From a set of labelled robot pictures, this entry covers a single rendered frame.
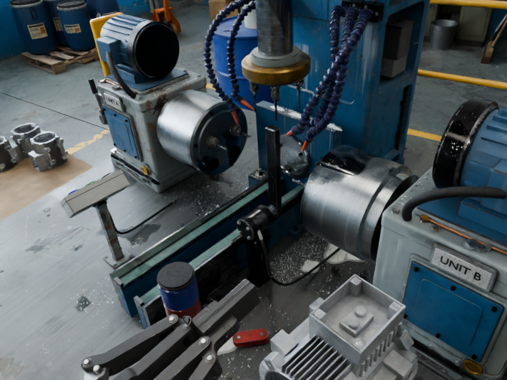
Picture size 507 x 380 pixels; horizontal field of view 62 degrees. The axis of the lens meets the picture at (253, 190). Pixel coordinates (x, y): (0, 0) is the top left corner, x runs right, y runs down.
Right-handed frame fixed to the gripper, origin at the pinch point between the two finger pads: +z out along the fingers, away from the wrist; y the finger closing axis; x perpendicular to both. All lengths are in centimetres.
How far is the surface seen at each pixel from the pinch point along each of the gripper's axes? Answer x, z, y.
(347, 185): 29, 48, 22
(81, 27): 112, 172, 515
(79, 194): 28, 5, 76
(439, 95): 182, 334, 141
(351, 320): 25.2, 19.3, -0.1
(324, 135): 32, 64, 43
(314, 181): 30, 46, 30
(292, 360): 27.7, 8.9, 3.6
